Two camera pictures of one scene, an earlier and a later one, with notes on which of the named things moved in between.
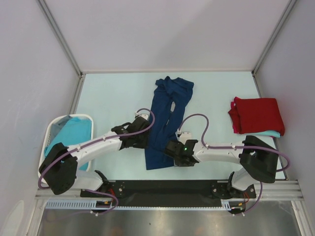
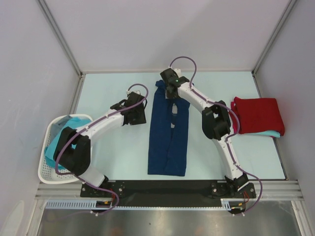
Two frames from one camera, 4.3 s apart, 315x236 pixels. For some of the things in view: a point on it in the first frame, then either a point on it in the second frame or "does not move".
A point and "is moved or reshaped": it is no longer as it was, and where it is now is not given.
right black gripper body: (177, 162) → (169, 94)
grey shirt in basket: (57, 125) does not move
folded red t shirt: (250, 114) does not move
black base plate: (203, 193) does not move
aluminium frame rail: (273, 190) does not move
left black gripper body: (141, 140) → (140, 117)
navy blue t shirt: (171, 95) is moved or reshaped
